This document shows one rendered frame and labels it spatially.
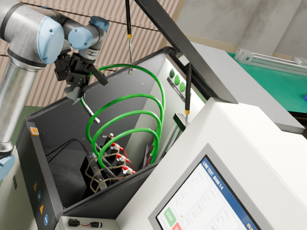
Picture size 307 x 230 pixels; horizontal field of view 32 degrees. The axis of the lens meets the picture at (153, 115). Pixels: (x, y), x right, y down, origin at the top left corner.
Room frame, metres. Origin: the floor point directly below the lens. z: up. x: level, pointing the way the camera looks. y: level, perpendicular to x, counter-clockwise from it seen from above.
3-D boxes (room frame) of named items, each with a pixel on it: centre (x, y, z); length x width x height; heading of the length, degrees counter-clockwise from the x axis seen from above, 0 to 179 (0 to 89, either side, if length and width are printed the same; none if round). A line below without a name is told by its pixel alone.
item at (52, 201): (1.83, 0.32, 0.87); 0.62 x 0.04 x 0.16; 33
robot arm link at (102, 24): (1.85, 0.32, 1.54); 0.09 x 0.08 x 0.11; 171
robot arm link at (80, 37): (1.76, 0.35, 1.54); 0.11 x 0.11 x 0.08; 81
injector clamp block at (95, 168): (1.86, 0.06, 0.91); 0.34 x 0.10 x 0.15; 33
